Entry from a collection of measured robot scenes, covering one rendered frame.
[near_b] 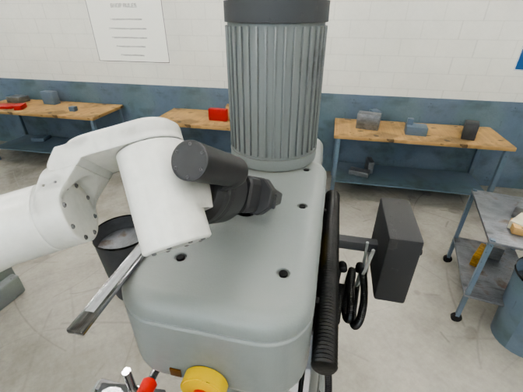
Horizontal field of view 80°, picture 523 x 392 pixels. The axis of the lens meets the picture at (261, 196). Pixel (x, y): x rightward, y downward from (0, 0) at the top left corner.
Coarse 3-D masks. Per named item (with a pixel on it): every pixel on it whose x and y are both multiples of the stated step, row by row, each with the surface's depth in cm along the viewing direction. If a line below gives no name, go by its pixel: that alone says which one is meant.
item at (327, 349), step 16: (336, 192) 76; (336, 208) 70; (336, 224) 65; (336, 240) 61; (320, 256) 58; (336, 256) 57; (320, 272) 54; (336, 272) 53; (320, 288) 50; (336, 288) 51; (320, 304) 47; (336, 304) 48; (320, 320) 45; (336, 320) 45; (320, 336) 43; (336, 336) 43; (320, 352) 40; (336, 352) 41; (320, 368) 40; (336, 368) 40
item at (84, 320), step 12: (132, 252) 43; (132, 264) 41; (120, 276) 39; (108, 288) 38; (120, 288) 38; (96, 300) 36; (108, 300) 36; (84, 312) 35; (96, 312) 35; (72, 324) 33; (84, 324) 33
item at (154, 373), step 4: (152, 372) 48; (156, 372) 48; (152, 376) 48; (156, 376) 48; (144, 380) 46; (148, 380) 46; (152, 380) 47; (140, 384) 46; (144, 384) 46; (148, 384) 46; (152, 384) 46; (156, 384) 47; (140, 388) 46; (144, 388) 46; (148, 388) 46; (152, 388) 46
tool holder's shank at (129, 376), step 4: (128, 368) 89; (124, 372) 88; (128, 372) 88; (124, 376) 87; (128, 376) 88; (132, 376) 89; (128, 380) 88; (132, 380) 89; (128, 384) 89; (132, 384) 90; (136, 384) 92; (128, 388) 90; (132, 388) 90; (136, 388) 92
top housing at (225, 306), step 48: (288, 192) 59; (240, 240) 47; (288, 240) 47; (144, 288) 39; (192, 288) 39; (240, 288) 39; (288, 288) 39; (144, 336) 40; (192, 336) 38; (240, 336) 36; (288, 336) 36; (240, 384) 41; (288, 384) 41
